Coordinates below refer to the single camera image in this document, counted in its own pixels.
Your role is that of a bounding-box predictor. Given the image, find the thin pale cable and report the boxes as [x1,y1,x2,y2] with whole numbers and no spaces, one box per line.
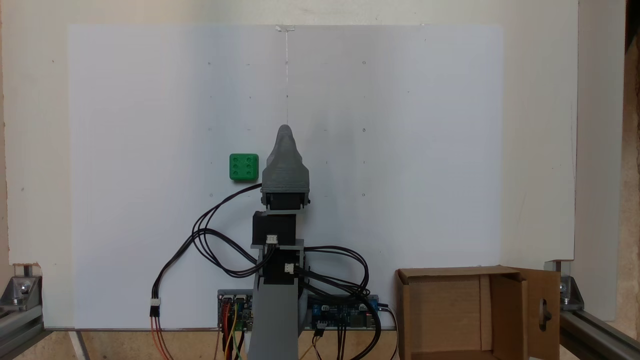
[378,303,400,360]

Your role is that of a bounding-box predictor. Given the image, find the blue circuit board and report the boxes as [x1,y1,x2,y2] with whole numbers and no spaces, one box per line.
[307,294,380,330]

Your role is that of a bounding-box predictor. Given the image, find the white paper sheet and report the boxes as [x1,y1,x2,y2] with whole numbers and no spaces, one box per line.
[67,24,504,331]

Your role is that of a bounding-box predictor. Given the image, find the aluminium frame post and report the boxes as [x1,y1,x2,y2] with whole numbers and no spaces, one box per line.
[0,304,47,360]
[559,308,640,360]

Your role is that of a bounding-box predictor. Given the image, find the metal corner bracket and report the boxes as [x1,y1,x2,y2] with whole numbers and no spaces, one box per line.
[0,263,44,313]
[544,259,585,312]

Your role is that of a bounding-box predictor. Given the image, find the orange red wire pair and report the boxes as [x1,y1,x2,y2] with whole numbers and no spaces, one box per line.
[150,316,175,360]

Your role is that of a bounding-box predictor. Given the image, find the grey-framed circuit board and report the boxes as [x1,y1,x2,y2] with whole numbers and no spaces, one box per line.
[217,289,255,332]

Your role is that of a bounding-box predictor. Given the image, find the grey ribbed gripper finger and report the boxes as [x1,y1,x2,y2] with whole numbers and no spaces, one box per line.
[260,124,311,194]

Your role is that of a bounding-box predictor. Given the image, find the coloured jumper wires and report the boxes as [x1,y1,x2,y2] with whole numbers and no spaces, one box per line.
[220,299,249,360]

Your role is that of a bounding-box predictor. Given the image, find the black cable with white connector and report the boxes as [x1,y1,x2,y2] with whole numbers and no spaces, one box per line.
[149,183,276,319]

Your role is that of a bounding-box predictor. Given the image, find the black looped cable bundle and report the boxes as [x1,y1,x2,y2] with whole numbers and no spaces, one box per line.
[294,244,384,360]

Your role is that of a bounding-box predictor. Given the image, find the brown cardboard box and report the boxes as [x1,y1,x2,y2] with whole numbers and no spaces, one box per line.
[396,265,562,360]

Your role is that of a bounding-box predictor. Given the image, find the green die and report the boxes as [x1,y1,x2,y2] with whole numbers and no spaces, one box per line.
[229,153,260,182]

